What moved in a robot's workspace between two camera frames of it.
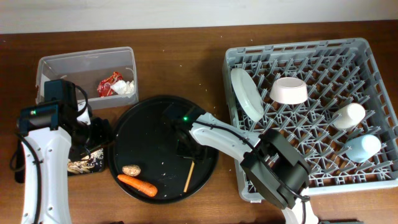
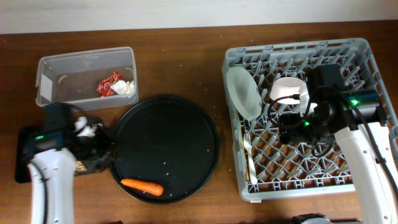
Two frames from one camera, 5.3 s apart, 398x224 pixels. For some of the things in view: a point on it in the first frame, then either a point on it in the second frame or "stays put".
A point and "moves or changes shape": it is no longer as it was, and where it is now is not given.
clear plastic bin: x=109 y=76 stays put
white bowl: x=288 y=91 stays put
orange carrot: x=138 y=185 moves or changes shape
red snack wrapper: x=104 y=88 stays put
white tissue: x=121 y=87 stays put
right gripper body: x=192 y=152 to x=300 y=129
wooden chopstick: x=189 y=177 moves or changes shape
